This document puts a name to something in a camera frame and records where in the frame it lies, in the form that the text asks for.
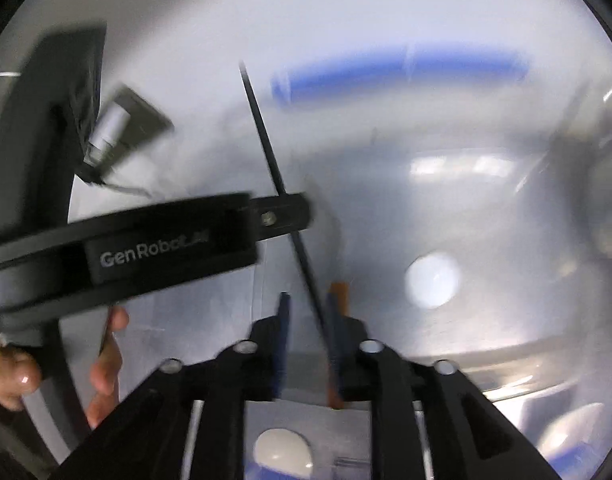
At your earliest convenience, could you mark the blue bar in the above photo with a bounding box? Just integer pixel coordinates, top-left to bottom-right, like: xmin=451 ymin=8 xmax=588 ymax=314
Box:
xmin=270 ymin=49 xmax=532 ymax=107

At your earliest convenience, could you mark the white round dish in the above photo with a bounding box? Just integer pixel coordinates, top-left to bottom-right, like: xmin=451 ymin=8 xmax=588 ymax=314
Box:
xmin=255 ymin=427 xmax=315 ymax=480

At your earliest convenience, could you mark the person's left hand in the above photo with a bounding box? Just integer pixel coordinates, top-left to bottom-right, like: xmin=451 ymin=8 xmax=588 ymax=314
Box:
xmin=0 ymin=307 xmax=130 ymax=431

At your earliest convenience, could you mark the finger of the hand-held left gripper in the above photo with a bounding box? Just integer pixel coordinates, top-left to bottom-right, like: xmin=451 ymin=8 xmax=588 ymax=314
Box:
xmin=248 ymin=192 xmax=313 ymax=244

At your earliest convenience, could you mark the white plug adapter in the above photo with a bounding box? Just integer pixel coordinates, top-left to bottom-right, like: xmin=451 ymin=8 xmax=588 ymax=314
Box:
xmin=83 ymin=102 xmax=133 ymax=168

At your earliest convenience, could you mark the orange chopstick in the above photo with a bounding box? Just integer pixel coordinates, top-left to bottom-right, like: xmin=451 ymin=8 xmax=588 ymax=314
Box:
xmin=327 ymin=282 xmax=350 ymax=409

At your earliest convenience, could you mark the black wall outlet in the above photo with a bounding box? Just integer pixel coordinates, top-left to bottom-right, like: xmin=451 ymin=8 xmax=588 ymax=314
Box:
xmin=76 ymin=86 xmax=174 ymax=187

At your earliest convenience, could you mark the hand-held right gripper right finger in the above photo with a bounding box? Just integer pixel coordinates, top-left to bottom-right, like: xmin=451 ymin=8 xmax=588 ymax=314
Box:
xmin=327 ymin=294 xmax=562 ymax=480

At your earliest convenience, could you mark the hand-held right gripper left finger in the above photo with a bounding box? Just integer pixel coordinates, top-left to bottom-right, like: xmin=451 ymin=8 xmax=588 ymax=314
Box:
xmin=51 ymin=291 xmax=293 ymax=480

